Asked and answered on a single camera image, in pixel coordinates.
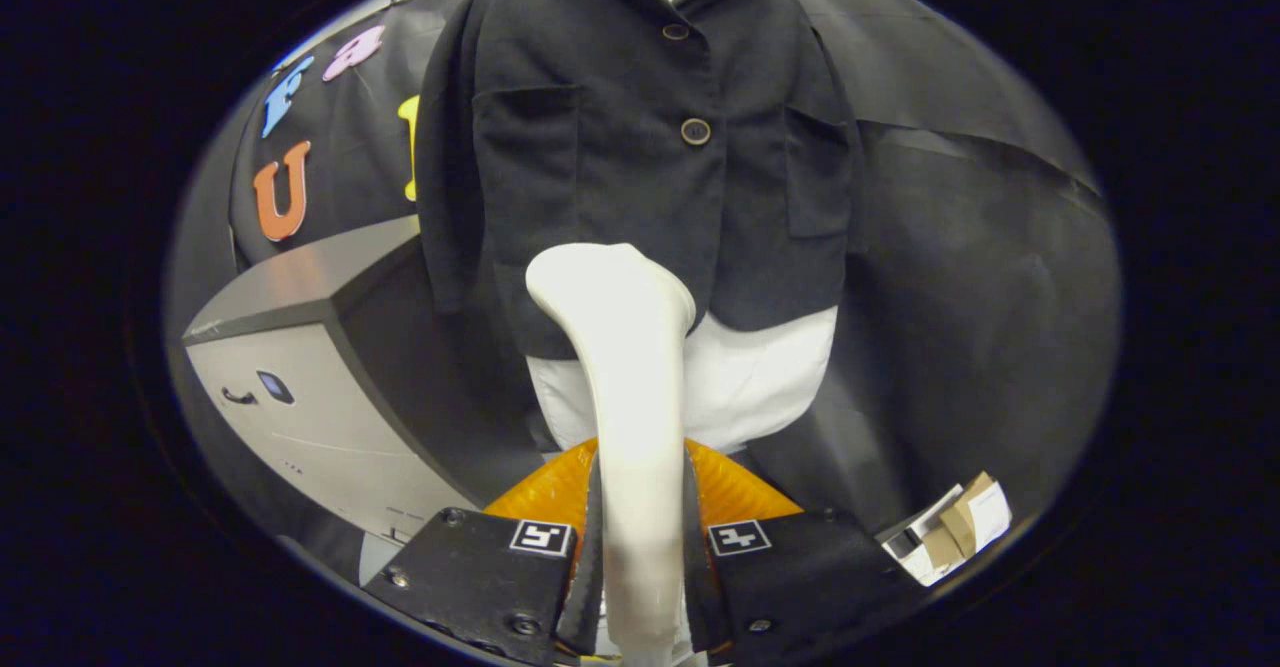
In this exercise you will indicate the grey cabinet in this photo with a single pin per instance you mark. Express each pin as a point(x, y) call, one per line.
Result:
point(300, 387)

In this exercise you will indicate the white mannequin torso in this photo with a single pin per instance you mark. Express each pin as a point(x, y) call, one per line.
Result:
point(760, 387)

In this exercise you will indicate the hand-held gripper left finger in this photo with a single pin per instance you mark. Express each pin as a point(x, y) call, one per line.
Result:
point(470, 577)

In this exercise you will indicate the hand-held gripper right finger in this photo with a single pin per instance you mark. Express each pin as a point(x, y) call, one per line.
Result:
point(800, 572)

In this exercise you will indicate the black jacket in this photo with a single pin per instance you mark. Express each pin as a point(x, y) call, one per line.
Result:
point(600, 167)

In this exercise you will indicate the brown and white cardboard box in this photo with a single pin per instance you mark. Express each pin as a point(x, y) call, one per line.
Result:
point(955, 527)

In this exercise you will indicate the white garment steamer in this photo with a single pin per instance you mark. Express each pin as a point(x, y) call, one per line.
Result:
point(635, 397)

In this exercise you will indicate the black backdrop cloth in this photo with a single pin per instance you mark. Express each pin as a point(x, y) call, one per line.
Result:
point(980, 297)

